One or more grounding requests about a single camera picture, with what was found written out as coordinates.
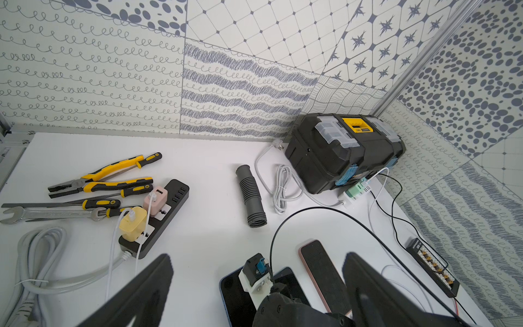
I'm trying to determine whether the black power strip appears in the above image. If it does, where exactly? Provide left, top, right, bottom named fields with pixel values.
left=118, top=179, right=190, bottom=259

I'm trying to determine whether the grey black-strip power cord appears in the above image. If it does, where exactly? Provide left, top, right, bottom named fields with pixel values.
left=0, top=226, right=133, bottom=327

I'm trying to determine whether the white USB charging cable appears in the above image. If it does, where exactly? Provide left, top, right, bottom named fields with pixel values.
left=365, top=166, right=434, bottom=313

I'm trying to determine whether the white power strip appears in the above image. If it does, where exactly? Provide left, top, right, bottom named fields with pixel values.
left=339, top=183, right=371, bottom=207

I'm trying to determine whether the yellow USB charger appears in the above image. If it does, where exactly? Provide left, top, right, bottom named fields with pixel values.
left=118, top=207, right=147, bottom=242

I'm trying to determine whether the yellow handled screwdriver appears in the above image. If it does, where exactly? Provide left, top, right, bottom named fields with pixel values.
left=1, top=185, right=153, bottom=210

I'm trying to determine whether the steel open-end wrench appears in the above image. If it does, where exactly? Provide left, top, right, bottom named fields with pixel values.
left=1, top=207, right=107, bottom=225

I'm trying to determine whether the pink USB charger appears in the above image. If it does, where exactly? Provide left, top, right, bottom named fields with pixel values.
left=143, top=187, right=168, bottom=216

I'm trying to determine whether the black USB cable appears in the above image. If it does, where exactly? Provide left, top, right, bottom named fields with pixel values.
left=369, top=173, right=479, bottom=326

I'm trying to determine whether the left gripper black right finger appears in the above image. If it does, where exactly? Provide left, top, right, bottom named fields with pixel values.
left=343, top=252, right=467, bottom=326

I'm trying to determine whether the black plastic toolbox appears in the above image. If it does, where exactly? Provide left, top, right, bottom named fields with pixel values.
left=285, top=113, right=406, bottom=194

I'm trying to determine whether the white phone charging cable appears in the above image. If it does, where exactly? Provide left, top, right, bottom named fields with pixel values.
left=104, top=191, right=158, bottom=303

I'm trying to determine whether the black phone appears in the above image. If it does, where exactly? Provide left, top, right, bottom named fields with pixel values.
left=219, top=267, right=311, bottom=326

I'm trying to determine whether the black terminal board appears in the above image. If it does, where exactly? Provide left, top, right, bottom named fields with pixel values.
left=407, top=238, right=460, bottom=298

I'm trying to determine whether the teal USB charger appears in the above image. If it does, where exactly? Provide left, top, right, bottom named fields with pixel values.
left=357, top=178, right=370, bottom=192

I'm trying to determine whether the light green USB charger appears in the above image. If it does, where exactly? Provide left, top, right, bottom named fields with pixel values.
left=345, top=184, right=364, bottom=200

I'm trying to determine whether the pink case phone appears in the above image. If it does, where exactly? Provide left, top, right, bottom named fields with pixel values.
left=298, top=240, right=351, bottom=315

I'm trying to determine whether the black ribbed handle tube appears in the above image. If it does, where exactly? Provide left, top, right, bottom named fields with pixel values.
left=236, top=165, right=267, bottom=228

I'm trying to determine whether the grey power strip cord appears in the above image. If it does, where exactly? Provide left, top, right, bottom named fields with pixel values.
left=254, top=138, right=344, bottom=215

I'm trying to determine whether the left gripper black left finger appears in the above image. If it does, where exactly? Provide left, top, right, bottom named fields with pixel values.
left=80, top=253, right=174, bottom=326

